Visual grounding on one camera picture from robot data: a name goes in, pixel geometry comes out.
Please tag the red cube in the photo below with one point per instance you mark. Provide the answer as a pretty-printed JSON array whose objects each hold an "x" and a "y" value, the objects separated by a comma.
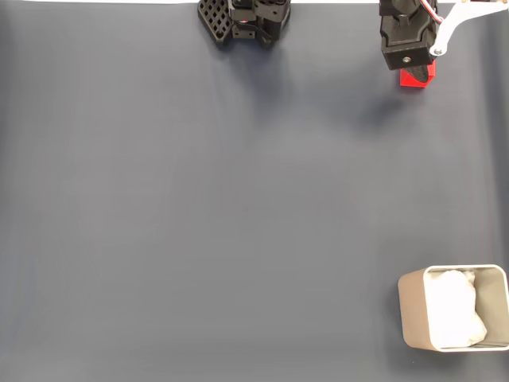
[{"x": 409, "y": 81}]

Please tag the dark blue table mat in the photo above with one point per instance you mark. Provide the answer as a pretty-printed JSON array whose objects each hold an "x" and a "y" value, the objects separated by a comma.
[{"x": 159, "y": 199}]

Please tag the crumpled white paper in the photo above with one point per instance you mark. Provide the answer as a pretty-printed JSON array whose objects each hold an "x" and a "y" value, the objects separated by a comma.
[{"x": 453, "y": 310}]

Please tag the white camera board mount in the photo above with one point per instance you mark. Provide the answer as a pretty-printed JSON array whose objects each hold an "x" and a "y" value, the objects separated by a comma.
[{"x": 453, "y": 22}]

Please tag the beige square box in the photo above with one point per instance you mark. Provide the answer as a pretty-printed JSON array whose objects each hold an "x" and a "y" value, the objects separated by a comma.
[{"x": 411, "y": 310}]

